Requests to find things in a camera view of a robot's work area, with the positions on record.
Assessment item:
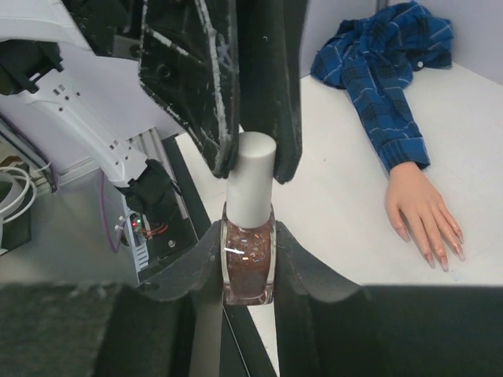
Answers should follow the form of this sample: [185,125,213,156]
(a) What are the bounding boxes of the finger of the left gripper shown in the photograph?
[237,0,309,184]
[138,1,240,178]

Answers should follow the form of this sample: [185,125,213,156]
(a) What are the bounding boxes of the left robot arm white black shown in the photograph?
[1,1,307,224]

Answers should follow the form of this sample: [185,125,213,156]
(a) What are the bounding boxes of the blue plaid cloth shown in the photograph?
[310,2,453,171]

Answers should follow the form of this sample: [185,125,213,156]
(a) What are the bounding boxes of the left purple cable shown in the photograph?
[100,168,121,254]

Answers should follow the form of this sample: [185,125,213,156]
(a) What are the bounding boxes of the mannequin hand with nails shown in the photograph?
[385,162,465,272]

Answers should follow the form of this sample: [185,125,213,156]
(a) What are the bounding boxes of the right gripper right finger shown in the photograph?
[274,223,502,376]

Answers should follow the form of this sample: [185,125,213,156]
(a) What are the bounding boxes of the white coiled cable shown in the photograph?
[0,164,54,221]

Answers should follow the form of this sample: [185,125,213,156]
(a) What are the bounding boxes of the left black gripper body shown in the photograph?
[63,0,144,59]

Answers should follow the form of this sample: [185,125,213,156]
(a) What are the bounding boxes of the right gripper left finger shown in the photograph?
[1,222,222,376]

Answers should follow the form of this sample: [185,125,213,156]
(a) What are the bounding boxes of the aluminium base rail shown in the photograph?
[127,128,167,164]

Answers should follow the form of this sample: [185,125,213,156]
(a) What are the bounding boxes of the left white cable duct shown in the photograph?
[125,211,149,283]

